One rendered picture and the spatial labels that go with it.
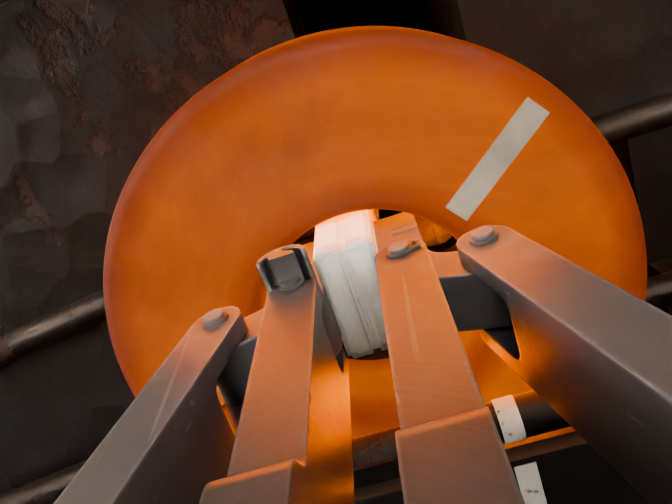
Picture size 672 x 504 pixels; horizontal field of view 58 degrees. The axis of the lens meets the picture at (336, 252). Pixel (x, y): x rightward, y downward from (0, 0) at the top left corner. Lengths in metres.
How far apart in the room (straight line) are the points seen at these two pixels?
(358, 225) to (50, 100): 0.15
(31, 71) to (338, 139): 0.15
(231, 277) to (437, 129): 0.07
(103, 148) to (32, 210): 0.04
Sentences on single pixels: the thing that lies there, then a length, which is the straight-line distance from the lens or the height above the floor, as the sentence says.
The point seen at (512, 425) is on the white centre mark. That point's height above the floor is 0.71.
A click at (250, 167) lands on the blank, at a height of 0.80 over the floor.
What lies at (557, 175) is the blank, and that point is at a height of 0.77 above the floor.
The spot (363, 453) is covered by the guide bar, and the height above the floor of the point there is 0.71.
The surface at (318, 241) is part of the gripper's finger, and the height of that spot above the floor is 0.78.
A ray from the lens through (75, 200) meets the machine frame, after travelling 0.27.
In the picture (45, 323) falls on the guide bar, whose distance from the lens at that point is 0.28.
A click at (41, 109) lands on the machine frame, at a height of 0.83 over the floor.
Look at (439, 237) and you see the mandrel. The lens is 0.27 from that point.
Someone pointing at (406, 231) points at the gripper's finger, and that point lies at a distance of 0.16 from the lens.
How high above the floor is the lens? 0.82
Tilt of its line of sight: 19 degrees down
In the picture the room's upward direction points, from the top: 19 degrees counter-clockwise
